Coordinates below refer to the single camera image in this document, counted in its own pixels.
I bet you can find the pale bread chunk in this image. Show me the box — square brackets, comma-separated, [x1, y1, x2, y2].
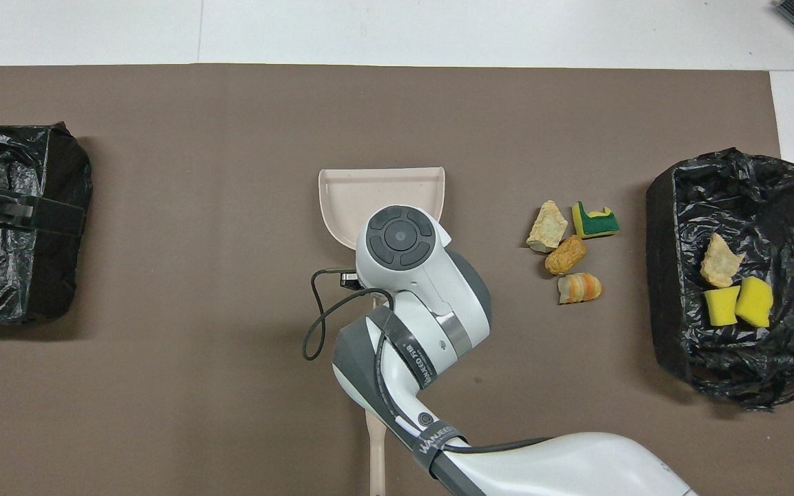
[526, 200, 569, 254]

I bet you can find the orange striped bread piece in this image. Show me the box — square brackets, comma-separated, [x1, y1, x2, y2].
[700, 232, 747, 289]
[557, 272, 603, 304]

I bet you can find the black bag lined bin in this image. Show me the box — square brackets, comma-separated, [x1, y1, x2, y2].
[0, 122, 93, 326]
[646, 147, 794, 412]

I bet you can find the yellow sponge piece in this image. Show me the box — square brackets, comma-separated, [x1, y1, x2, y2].
[703, 285, 742, 327]
[735, 276, 775, 329]

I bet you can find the golden brown bread roll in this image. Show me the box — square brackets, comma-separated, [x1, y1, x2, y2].
[544, 235, 588, 277]

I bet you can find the green and yellow sponge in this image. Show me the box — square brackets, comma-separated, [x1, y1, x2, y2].
[571, 200, 621, 240]

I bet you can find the brown paper table mat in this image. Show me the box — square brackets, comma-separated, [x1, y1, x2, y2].
[0, 64, 794, 496]

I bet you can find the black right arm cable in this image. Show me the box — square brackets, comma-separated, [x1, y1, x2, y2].
[302, 267, 553, 455]

